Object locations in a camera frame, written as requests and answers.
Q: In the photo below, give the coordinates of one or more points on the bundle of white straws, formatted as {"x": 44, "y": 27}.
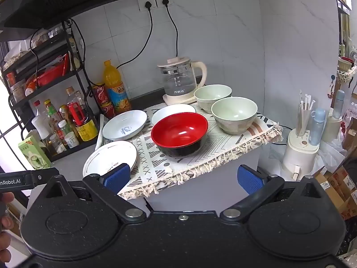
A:
{"x": 302, "y": 114}

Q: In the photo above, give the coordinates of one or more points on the blue thermos bottle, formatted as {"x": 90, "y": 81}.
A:
{"x": 318, "y": 128}

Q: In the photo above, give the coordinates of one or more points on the round scouring pad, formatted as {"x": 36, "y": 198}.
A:
{"x": 75, "y": 64}

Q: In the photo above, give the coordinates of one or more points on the red plastic container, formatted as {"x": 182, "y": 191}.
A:
{"x": 47, "y": 75}

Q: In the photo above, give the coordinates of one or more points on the pale green bowl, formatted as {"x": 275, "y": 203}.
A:
{"x": 212, "y": 95}
{"x": 234, "y": 111}

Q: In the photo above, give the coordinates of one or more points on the cardboard box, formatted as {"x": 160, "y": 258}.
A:
{"x": 330, "y": 189}

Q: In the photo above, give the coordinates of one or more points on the small white jar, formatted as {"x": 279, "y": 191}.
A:
{"x": 72, "y": 140}

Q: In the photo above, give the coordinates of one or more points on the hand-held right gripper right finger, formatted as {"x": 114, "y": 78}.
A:
{"x": 249, "y": 181}

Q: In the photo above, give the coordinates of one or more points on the red drink can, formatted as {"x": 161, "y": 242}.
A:
{"x": 101, "y": 95}
{"x": 107, "y": 110}

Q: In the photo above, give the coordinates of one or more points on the red and black bowl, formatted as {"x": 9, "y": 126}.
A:
{"x": 178, "y": 131}

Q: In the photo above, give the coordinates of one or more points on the oil bottle with yellow label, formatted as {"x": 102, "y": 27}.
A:
{"x": 88, "y": 129}

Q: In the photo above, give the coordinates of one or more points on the light blue bottle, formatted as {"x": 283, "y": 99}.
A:
{"x": 339, "y": 103}

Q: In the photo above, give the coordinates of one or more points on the black range hood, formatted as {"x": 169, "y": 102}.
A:
{"x": 69, "y": 2}

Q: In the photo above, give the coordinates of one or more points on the cream kettle base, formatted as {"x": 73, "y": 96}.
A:
{"x": 175, "y": 99}

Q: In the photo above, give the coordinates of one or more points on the patterned fringed tablecloth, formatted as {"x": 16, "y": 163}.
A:
{"x": 223, "y": 150}

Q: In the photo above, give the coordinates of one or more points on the black metal rack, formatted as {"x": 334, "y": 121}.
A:
{"x": 53, "y": 83}

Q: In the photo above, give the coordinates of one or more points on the white plastic bag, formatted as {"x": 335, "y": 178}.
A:
{"x": 332, "y": 155}

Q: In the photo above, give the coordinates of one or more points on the cream countertop appliance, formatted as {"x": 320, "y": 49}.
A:
{"x": 299, "y": 153}

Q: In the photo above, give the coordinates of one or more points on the row of spice jars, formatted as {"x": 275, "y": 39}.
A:
{"x": 47, "y": 36}

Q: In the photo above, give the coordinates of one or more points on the white plate with blue print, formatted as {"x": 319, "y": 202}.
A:
{"x": 117, "y": 125}

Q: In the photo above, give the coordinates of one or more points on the orange juice bottle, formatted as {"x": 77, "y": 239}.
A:
{"x": 115, "y": 89}

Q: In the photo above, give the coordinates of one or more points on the person's left hand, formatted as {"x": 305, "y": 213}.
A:
{"x": 5, "y": 224}

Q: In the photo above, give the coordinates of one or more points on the glass shaker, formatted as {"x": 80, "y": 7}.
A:
{"x": 57, "y": 145}

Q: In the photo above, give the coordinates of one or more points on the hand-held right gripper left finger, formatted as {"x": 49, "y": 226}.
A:
{"x": 117, "y": 177}

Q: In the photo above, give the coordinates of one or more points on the white bowl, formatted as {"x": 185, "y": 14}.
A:
{"x": 173, "y": 110}

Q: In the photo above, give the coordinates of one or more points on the green label sauce bottle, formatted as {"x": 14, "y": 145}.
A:
{"x": 53, "y": 114}

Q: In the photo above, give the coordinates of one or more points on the green carton box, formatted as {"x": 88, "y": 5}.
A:
{"x": 33, "y": 152}

